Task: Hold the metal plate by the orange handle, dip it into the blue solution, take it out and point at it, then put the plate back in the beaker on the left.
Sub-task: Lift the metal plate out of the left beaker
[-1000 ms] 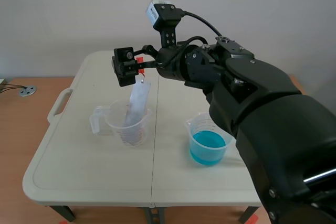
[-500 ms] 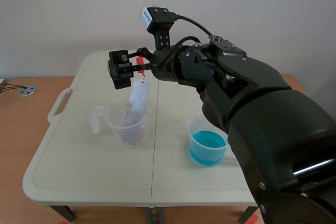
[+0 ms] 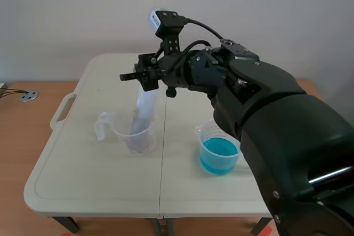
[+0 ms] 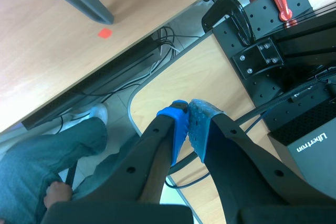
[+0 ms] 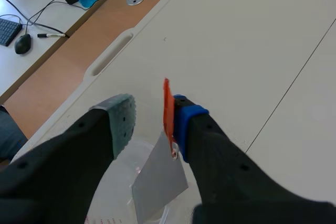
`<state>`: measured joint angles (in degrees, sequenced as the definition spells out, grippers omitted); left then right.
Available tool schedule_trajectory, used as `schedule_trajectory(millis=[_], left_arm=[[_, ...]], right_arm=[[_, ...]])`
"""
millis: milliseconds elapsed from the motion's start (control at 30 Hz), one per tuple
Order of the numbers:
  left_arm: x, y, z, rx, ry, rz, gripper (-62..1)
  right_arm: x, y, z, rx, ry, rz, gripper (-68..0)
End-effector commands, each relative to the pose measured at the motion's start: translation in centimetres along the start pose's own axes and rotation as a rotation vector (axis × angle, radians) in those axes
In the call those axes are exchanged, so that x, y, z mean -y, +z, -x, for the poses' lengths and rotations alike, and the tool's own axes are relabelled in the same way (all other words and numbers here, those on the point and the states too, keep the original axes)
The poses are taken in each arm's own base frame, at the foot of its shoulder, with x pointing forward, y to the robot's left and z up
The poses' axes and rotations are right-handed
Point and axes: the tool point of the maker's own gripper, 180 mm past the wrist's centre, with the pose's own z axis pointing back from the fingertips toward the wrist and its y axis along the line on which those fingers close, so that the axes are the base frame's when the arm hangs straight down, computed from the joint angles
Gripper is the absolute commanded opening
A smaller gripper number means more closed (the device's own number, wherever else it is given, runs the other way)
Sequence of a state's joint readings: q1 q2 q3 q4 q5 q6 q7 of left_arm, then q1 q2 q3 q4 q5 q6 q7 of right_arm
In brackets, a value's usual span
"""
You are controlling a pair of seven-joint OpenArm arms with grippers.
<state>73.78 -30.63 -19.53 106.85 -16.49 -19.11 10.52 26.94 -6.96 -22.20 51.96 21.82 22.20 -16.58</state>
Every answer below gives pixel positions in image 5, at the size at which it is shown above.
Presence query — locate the black marker pen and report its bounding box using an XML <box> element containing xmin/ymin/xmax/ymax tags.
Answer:
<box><xmin>37</xmin><ymin>33</ymin><xmax>67</xmax><ymax>39</ymax></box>

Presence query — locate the thin black mouse cable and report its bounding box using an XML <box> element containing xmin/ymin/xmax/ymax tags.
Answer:
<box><xmin>0</xmin><ymin>14</ymin><xmax>30</xmax><ymax>36</ymax></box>

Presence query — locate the white desk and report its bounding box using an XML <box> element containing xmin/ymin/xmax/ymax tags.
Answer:
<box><xmin>0</xmin><ymin>0</ymin><xmax>127</xmax><ymax>99</ymax></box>

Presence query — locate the black keyboard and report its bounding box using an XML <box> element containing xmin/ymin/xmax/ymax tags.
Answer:
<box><xmin>0</xmin><ymin>18</ymin><xmax>24</xmax><ymax>47</ymax></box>

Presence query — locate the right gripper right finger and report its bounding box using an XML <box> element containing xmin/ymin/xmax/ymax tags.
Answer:
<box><xmin>172</xmin><ymin>94</ymin><xmax>336</xmax><ymax>224</ymax></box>

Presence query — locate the person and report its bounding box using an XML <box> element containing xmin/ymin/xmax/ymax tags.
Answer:
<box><xmin>0</xmin><ymin>105</ymin><xmax>28</xmax><ymax>166</ymax></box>

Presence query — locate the clear plastic beaker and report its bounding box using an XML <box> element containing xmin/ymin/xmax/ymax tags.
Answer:
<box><xmin>83</xmin><ymin>139</ymin><xmax>203</xmax><ymax>224</ymax></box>

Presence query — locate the grey metal plate orange handle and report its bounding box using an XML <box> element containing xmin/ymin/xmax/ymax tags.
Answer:
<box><xmin>131</xmin><ymin>77</ymin><xmax>190</xmax><ymax>224</ymax></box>

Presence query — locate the thick black cable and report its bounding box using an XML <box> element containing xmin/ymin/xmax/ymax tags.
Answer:
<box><xmin>0</xmin><ymin>0</ymin><xmax>71</xmax><ymax>38</ymax></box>

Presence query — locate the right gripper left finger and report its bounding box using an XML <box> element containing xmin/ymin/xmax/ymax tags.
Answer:
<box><xmin>0</xmin><ymin>93</ymin><xmax>138</xmax><ymax>224</ymax></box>

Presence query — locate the black computer mouse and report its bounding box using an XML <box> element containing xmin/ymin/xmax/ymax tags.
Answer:
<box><xmin>14</xmin><ymin>34</ymin><xmax>33</xmax><ymax>55</ymax></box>

